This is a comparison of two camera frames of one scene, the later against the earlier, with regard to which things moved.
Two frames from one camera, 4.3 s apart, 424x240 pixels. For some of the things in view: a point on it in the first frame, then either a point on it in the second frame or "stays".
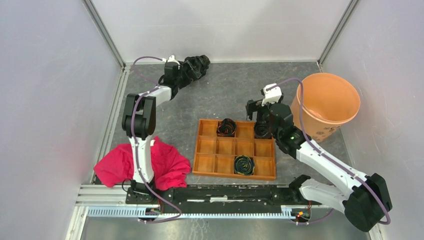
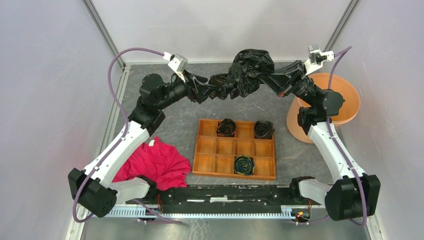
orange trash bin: [329, 101] stays
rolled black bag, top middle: [226, 127] stays
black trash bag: [192, 68] → [246, 69]
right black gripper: [255, 106] → [280, 80]
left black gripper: [186, 82] → [197, 89]
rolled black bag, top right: [262, 130] stays
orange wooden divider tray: [216, 155] stays
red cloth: [171, 169] stays
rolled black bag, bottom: [244, 165] stays
